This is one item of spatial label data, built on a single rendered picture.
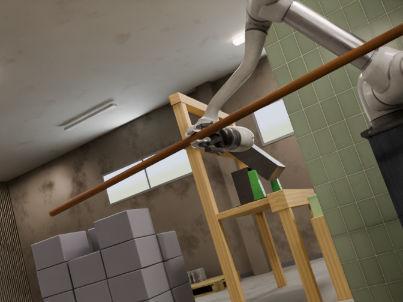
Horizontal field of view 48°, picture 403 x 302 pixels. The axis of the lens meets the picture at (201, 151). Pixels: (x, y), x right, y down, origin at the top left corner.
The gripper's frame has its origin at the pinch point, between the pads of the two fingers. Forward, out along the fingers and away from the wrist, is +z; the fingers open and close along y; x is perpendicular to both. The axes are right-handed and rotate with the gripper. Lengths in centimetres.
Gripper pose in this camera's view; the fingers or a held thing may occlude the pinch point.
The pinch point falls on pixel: (197, 136)
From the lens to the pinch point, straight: 157.5
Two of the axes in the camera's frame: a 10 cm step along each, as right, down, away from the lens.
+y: 3.4, 9.2, -2.0
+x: -7.9, 4.0, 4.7
